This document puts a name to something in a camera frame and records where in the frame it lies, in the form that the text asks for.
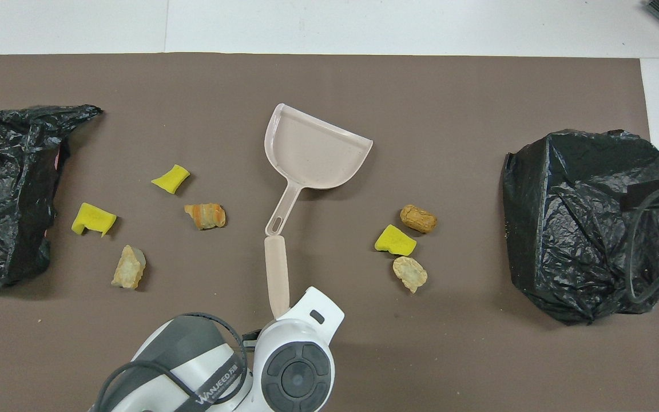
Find brown bread roll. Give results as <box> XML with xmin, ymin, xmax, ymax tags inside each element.
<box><xmin>399</xmin><ymin>205</ymin><xmax>438</xmax><ymax>234</ymax></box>

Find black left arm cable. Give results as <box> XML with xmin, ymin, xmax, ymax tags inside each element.
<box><xmin>94</xmin><ymin>312</ymin><xmax>261</xmax><ymax>412</ymax></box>

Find beige plastic dustpan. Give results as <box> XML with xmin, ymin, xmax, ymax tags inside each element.
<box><xmin>264</xmin><ymin>103</ymin><xmax>374</xmax><ymax>236</ymax></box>

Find black trash bag bin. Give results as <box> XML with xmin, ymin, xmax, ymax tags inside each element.
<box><xmin>501</xmin><ymin>129</ymin><xmax>659</xmax><ymax>326</ymax></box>
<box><xmin>0</xmin><ymin>104</ymin><xmax>104</xmax><ymax>290</ymax></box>

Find pale bread chunk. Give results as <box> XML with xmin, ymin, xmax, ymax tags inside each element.
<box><xmin>111</xmin><ymin>245</ymin><xmax>147</xmax><ymax>290</ymax></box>
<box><xmin>392</xmin><ymin>256</ymin><xmax>428</xmax><ymax>294</ymax></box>

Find orange striped croissant piece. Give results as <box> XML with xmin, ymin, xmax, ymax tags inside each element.
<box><xmin>184</xmin><ymin>203</ymin><xmax>227</xmax><ymax>231</ymax></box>

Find yellow sponge piece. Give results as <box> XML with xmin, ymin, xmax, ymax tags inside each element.
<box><xmin>151</xmin><ymin>164</ymin><xmax>190</xmax><ymax>195</ymax></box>
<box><xmin>71</xmin><ymin>203</ymin><xmax>117</xmax><ymax>237</ymax></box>
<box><xmin>374</xmin><ymin>224</ymin><xmax>417</xmax><ymax>256</ymax></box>

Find beige hand brush black bristles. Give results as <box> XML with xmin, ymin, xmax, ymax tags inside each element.
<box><xmin>264</xmin><ymin>236</ymin><xmax>291</xmax><ymax>320</ymax></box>

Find brown table mat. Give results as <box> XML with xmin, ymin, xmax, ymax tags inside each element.
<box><xmin>0</xmin><ymin>53</ymin><xmax>659</xmax><ymax>412</ymax></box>

